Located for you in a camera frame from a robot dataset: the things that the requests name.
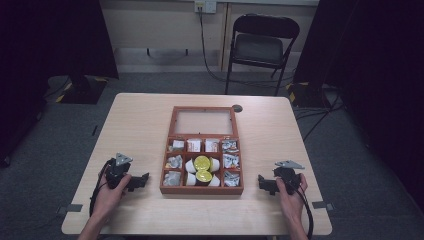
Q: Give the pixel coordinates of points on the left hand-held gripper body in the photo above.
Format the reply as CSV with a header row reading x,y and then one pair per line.
x,y
115,171

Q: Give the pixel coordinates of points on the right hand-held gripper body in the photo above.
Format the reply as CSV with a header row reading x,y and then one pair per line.
x,y
287,175

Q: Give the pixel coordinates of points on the person's right hand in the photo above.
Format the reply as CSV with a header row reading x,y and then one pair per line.
x,y
293,203

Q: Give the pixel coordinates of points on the person's left hand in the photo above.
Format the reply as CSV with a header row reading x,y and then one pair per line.
x,y
108,200

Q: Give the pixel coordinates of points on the silver printed packet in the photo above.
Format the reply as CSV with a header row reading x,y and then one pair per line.
x,y
231,161
230,146
231,179

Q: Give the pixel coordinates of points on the grey tape marker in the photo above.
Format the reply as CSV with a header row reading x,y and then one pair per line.
x,y
71,208
321,205

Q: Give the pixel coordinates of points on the small dark floor strip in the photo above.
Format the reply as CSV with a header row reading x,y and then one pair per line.
x,y
95,130

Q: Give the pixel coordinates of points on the grey and white packet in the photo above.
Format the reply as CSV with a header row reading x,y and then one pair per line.
x,y
177,145

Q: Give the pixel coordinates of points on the wooden compartment box with lid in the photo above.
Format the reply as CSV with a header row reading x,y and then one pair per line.
x,y
184,154

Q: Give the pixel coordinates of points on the yellow-lid black coffee capsule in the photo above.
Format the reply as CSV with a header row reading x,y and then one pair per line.
x,y
203,177

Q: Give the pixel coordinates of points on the white and red packet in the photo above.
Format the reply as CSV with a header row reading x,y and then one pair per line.
x,y
211,145
193,145

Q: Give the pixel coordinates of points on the grey table grommet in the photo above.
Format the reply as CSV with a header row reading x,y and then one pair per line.
x,y
237,108

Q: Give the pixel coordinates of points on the black stand base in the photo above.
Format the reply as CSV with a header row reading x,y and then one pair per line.
x,y
306,95
83,91

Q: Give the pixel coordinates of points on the black folding chair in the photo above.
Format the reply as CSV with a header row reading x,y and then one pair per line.
x,y
259,46

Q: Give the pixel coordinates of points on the black curtain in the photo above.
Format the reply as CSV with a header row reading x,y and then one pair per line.
x,y
50,40
373,66

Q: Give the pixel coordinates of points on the white wall outlet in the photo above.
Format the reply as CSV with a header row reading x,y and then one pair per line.
x,y
205,6

